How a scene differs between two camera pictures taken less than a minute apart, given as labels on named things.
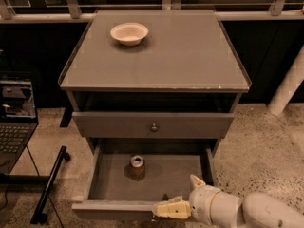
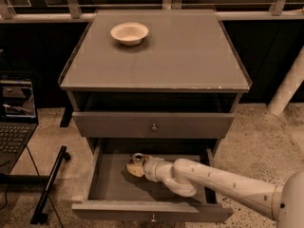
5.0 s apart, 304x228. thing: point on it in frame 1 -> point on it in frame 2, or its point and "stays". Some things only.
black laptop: [18, 117] stays
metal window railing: [169, 1] stays
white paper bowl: [129, 33] stays
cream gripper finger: [196, 181] -> [148, 157]
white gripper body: [199, 203] -> [149, 168]
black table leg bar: [39, 216] stays
